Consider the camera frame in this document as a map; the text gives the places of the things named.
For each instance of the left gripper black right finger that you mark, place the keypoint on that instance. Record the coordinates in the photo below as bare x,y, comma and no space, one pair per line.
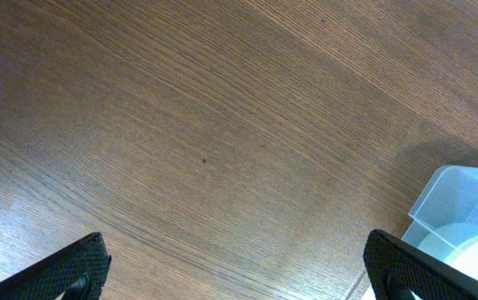
398,271

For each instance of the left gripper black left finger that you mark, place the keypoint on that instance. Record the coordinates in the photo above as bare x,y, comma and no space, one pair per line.
77,271

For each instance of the white small bowl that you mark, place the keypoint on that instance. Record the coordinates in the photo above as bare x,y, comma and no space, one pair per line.
456,245

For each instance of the clear plastic storage container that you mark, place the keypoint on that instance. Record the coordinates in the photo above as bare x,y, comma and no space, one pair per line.
451,196

